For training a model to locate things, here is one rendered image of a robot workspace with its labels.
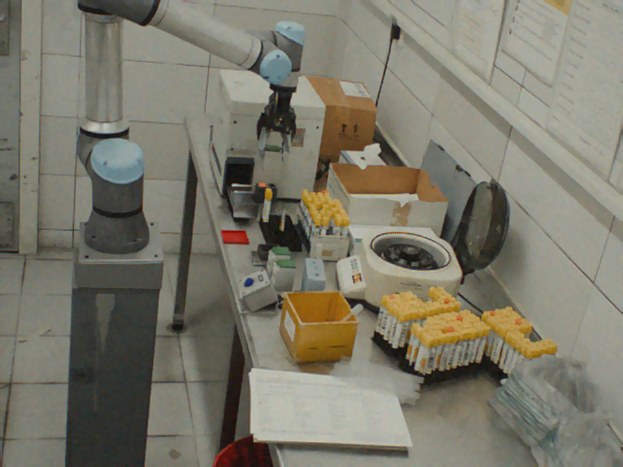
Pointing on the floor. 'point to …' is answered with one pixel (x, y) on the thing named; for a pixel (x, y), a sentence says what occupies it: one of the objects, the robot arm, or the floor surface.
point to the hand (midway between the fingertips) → (273, 155)
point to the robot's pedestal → (109, 374)
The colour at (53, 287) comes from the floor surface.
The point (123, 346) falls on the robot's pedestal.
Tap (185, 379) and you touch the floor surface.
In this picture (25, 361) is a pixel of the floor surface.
